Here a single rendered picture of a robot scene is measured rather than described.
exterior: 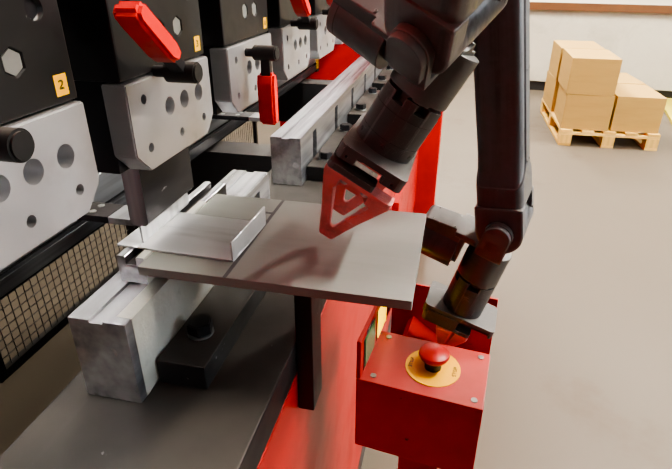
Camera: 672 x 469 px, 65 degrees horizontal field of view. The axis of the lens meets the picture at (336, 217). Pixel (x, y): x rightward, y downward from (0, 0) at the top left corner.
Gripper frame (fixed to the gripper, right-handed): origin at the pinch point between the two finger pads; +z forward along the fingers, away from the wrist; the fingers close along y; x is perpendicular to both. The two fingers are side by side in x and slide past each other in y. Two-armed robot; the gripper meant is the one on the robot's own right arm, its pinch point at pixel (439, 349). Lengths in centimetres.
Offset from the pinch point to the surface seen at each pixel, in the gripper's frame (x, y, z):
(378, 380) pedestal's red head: 14.5, 7.0, -3.1
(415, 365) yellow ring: 10.4, 3.3, -4.3
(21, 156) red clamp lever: 46, 29, -38
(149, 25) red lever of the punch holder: 32, 32, -42
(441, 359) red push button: 11.1, 0.8, -7.7
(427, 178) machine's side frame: -195, 19, 56
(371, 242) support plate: 18.4, 13.5, -24.1
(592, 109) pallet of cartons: -359, -69, 25
